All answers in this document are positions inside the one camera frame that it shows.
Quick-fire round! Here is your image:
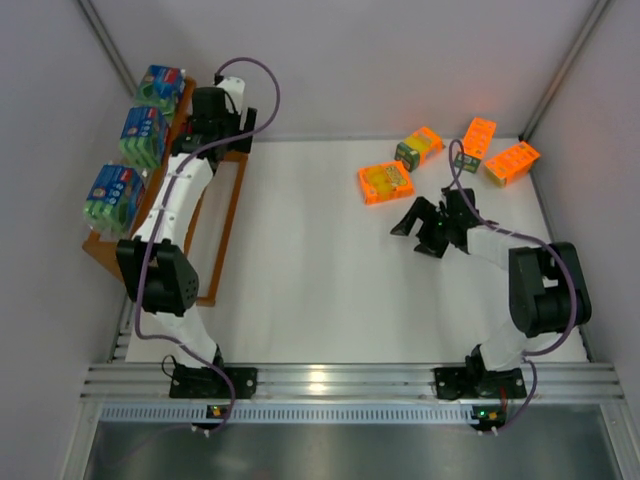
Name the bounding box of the blue green sponge pack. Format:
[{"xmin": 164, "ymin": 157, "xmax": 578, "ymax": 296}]
[
  {"xmin": 134, "ymin": 65, "xmax": 186, "ymax": 123},
  {"xmin": 83, "ymin": 164, "xmax": 146, "ymax": 236},
  {"xmin": 119, "ymin": 106, "xmax": 169, "ymax": 170}
]

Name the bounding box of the orange green box yellow sponge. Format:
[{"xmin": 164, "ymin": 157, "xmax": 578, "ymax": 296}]
[{"xmin": 394, "ymin": 127, "xmax": 444, "ymax": 172}]

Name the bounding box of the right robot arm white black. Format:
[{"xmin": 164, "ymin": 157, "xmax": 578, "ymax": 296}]
[{"xmin": 391, "ymin": 188, "xmax": 592, "ymax": 401}]

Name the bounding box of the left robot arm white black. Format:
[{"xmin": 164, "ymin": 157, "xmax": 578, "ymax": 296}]
[{"xmin": 116, "ymin": 77, "xmax": 255, "ymax": 392}]

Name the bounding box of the orange box far right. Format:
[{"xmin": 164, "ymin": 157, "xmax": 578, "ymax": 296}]
[{"xmin": 485, "ymin": 141, "xmax": 540, "ymax": 188}]

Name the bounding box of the orange box upright back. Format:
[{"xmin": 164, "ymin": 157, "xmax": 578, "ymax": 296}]
[{"xmin": 454, "ymin": 117, "xmax": 497, "ymax": 173}]

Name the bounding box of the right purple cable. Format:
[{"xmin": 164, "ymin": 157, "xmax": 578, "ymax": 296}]
[{"xmin": 447, "ymin": 138, "xmax": 580, "ymax": 435}]

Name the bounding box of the purple cable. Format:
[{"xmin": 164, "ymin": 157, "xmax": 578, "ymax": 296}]
[
  {"xmin": 447, "ymin": 138, "xmax": 580, "ymax": 435},
  {"xmin": 132, "ymin": 57, "xmax": 281, "ymax": 435}
]

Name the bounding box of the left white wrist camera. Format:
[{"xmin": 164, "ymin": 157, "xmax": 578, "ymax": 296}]
[{"xmin": 213, "ymin": 74, "xmax": 246, "ymax": 114}]

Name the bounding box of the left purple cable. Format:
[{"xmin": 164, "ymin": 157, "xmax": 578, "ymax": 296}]
[{"xmin": 132, "ymin": 57, "xmax": 281, "ymax": 435}]

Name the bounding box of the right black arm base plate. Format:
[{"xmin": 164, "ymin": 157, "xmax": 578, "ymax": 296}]
[{"xmin": 434, "ymin": 367, "xmax": 527, "ymax": 401}]

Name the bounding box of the orange three-tier wire shelf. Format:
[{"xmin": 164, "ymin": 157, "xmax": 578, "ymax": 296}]
[{"xmin": 82, "ymin": 76, "xmax": 249, "ymax": 307}]

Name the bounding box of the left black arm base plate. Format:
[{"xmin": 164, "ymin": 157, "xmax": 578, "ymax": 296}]
[{"xmin": 169, "ymin": 365, "xmax": 258, "ymax": 399}]

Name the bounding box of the aluminium mounting rail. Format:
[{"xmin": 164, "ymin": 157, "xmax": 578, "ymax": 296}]
[{"xmin": 80, "ymin": 363, "xmax": 625, "ymax": 404}]

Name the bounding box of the slotted grey cable duct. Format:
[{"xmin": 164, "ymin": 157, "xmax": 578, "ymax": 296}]
[{"xmin": 100, "ymin": 403, "xmax": 501, "ymax": 425}]

